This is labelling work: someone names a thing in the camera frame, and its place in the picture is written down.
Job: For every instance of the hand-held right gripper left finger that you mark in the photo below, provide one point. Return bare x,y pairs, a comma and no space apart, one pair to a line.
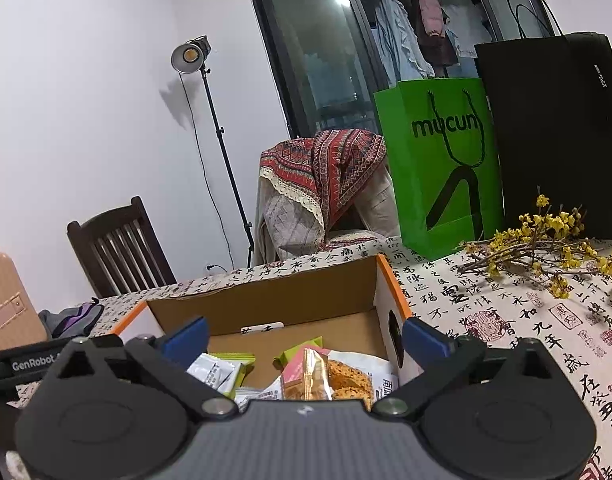
186,341

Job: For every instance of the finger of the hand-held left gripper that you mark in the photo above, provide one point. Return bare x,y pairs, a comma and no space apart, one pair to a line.
108,341

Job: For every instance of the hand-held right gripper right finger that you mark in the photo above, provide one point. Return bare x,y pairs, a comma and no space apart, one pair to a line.
425,345

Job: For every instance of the pile of white snack packets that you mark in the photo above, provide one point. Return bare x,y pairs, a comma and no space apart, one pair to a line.
211,372

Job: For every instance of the white cake picture packet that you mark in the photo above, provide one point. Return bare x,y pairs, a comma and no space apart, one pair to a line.
356,380

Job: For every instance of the small green snack packet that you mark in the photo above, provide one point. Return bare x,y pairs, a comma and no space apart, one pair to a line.
296,355

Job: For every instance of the pink snack packet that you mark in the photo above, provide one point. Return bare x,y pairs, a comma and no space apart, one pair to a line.
298,372

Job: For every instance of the red cardboard box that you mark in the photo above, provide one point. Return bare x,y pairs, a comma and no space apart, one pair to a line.
296,290

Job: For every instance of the grey purple cloth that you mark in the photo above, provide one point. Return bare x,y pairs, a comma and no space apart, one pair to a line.
71,320

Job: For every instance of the pink suitcase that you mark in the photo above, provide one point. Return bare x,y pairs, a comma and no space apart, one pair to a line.
11,305

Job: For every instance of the dark wooden chair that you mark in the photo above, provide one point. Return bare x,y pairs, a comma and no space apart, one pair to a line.
121,255

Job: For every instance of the yellow flower branch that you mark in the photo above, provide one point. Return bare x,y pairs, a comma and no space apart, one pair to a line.
535,240

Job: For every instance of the beige covered chair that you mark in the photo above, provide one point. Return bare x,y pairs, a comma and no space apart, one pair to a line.
291,220

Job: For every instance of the green paper bag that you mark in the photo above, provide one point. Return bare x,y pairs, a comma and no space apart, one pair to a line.
435,185

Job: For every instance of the black paper bag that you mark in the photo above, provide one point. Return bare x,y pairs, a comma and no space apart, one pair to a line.
550,135

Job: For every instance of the studio light on stand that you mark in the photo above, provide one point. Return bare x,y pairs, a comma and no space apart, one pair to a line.
188,55

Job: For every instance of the dark framed glass door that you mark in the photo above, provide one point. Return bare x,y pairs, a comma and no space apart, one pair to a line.
311,60

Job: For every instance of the light blue hanging garment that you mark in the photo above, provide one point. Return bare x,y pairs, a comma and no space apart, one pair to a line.
400,35

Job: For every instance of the pink hanging garment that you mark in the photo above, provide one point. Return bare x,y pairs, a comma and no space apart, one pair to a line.
429,12

